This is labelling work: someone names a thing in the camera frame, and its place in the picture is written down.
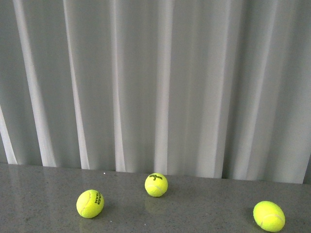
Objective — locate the Head Team tennis ball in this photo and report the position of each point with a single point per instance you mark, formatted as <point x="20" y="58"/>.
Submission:
<point x="90" y="203"/>

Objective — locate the Wilson 3 tennis ball near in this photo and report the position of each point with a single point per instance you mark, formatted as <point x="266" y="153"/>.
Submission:
<point x="269" y="216"/>

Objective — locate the Wilson 3 tennis ball far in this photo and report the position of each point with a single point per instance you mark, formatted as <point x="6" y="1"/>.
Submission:
<point x="156" y="184"/>

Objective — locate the white pleated curtain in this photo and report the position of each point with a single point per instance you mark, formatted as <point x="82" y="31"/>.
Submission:
<point x="208" y="88"/>

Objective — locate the wilson 3 tennis ball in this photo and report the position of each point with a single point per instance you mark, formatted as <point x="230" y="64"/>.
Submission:
<point x="269" y="216"/>
<point x="156" y="184"/>

